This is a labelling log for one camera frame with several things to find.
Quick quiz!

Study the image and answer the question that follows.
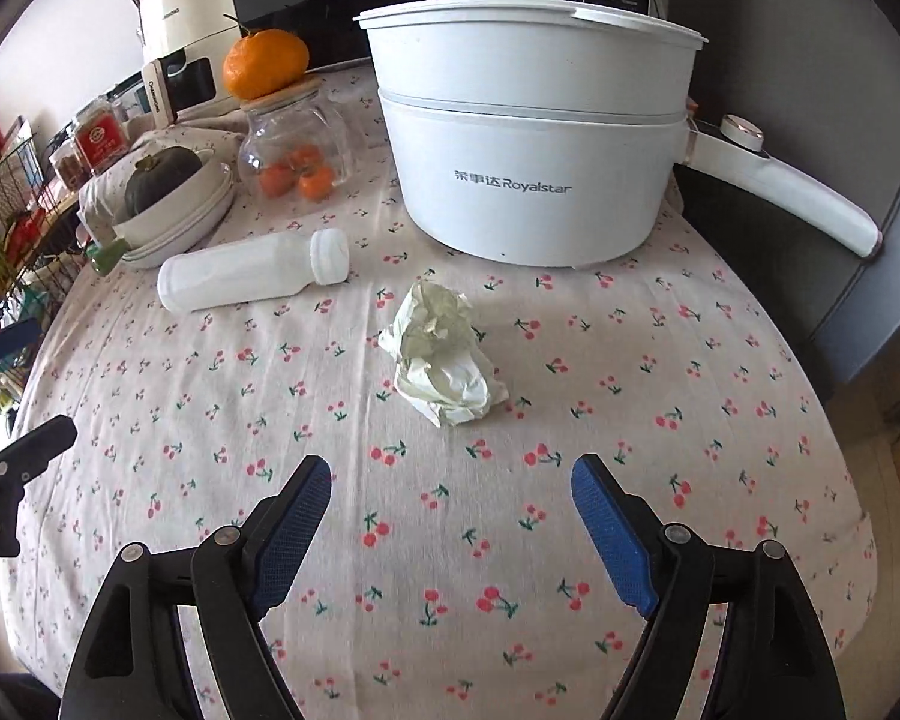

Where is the cream kitchen appliance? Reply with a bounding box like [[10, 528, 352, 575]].
[[136, 0, 242, 128]]

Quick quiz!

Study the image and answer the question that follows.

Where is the cream ceramic bowl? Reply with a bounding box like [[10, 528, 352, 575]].
[[111, 150, 226, 245]]

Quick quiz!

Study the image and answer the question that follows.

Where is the white plastic bottle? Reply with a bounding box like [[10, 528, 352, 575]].
[[157, 229, 351, 314]]

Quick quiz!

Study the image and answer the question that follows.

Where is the white electric pot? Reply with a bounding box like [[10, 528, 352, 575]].
[[358, 0, 884, 269]]

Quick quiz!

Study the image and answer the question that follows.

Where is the silver refrigerator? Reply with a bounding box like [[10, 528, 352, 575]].
[[649, 0, 900, 421]]

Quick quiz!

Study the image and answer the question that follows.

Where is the red label glass jar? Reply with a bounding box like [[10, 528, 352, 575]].
[[67, 97, 132, 173]]

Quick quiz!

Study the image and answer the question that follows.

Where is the green pumpkin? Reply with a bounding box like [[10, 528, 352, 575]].
[[124, 146, 205, 217]]

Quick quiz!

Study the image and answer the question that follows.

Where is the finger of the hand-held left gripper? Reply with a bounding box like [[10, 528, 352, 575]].
[[0, 317, 42, 372], [0, 415, 78, 482]]

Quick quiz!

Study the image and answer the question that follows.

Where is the glass teapot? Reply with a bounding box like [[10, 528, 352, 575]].
[[238, 82, 353, 200]]

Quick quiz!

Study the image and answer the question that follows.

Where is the large orange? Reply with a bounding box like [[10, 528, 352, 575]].
[[223, 28, 310, 101]]

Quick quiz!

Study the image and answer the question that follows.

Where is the cherry print tablecloth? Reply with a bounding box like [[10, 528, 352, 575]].
[[4, 64, 878, 720]]

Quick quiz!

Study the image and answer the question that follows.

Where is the brown filled glass jar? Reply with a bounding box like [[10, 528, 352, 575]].
[[49, 139, 91, 188]]

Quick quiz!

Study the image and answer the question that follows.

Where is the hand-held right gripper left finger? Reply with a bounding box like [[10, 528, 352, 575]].
[[58, 454, 332, 720]]

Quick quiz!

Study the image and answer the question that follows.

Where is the black wire rack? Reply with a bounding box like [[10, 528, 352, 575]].
[[0, 120, 83, 413]]

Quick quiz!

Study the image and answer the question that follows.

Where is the small green round object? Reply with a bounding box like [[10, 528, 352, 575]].
[[86, 238, 130, 275]]

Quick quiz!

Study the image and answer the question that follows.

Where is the black microwave oven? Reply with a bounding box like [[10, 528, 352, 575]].
[[221, 0, 672, 68]]

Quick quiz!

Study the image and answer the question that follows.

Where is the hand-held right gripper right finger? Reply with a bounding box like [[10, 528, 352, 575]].
[[570, 454, 847, 720]]

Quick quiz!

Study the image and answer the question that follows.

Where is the white tissue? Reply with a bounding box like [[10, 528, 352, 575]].
[[379, 281, 509, 428]]

